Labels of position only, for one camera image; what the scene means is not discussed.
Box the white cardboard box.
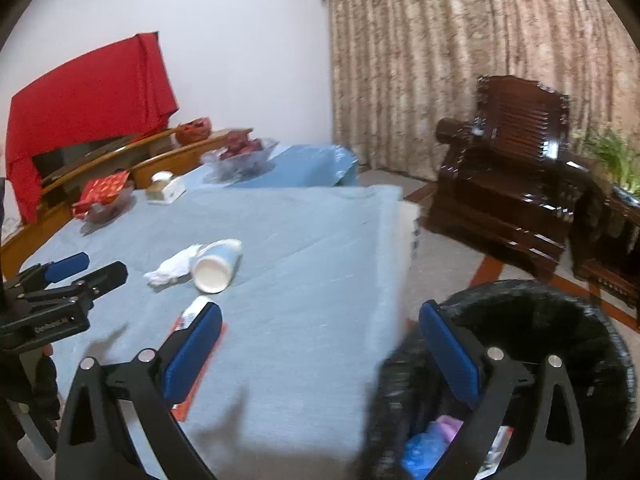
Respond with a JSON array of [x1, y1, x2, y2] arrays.
[[474, 426, 513, 480]]

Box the white tissue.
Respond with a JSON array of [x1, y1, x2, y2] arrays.
[[144, 244, 202, 287]]

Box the orange mesh pad with label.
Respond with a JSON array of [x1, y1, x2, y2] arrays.
[[163, 296, 227, 422]]

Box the blue plastic bag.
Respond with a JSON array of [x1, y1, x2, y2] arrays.
[[401, 422, 449, 480]]

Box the blue white paper cup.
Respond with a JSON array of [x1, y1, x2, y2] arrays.
[[190, 238, 243, 295]]

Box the glass snack dish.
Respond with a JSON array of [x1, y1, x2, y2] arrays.
[[72, 179, 134, 224]]

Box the red snack packet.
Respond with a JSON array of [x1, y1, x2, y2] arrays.
[[72, 170, 130, 218]]

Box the black television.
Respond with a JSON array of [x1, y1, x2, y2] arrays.
[[32, 134, 136, 182]]

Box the white tissue box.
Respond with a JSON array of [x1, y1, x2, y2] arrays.
[[145, 170, 186, 205]]

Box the wooden TV cabinet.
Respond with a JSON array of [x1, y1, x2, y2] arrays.
[[1, 129, 235, 278]]

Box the glass fruit bowl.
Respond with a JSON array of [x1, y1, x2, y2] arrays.
[[200, 138, 279, 183]]

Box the red cloth cover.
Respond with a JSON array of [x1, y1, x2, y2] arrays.
[[4, 32, 179, 223]]

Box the grey-blue table cloth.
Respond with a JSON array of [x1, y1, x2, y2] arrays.
[[32, 186, 405, 479]]

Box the red decorative ornament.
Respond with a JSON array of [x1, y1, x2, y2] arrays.
[[175, 117, 213, 146]]

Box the dark wooden side table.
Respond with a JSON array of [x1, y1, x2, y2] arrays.
[[568, 184, 639, 310]]

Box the dark wooden armchair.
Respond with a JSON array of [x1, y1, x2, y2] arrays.
[[426, 75, 589, 281]]

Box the red apples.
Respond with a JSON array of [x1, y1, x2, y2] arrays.
[[220, 129, 264, 160]]

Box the blue plastic table cover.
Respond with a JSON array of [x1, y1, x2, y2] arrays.
[[183, 145, 359, 191]]

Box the green potted plant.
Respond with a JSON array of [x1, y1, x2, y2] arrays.
[[573, 126, 639, 197]]

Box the beige patterned curtain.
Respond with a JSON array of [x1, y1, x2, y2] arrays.
[[326, 0, 639, 180]]

